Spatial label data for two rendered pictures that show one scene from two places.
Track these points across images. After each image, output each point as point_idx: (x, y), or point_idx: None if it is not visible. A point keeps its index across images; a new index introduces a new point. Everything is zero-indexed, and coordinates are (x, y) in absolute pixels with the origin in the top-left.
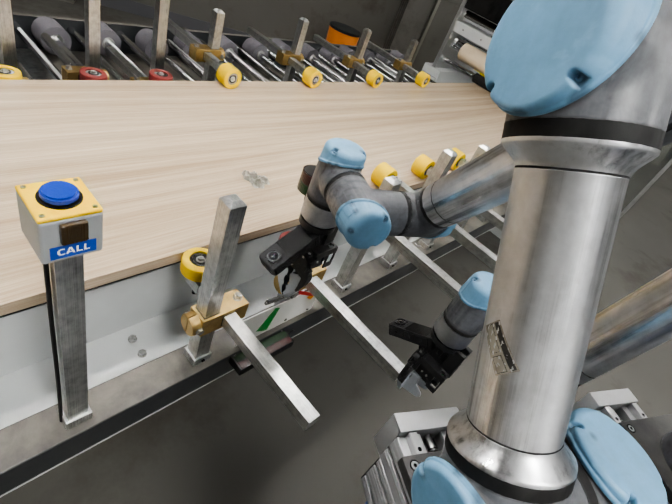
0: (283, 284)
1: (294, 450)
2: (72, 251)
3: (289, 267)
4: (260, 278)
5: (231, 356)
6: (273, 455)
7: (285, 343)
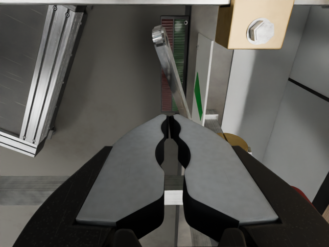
0: (179, 133)
1: (144, 85)
2: None
3: (198, 210)
4: (266, 138)
5: (188, 16)
6: (149, 71)
7: (163, 100)
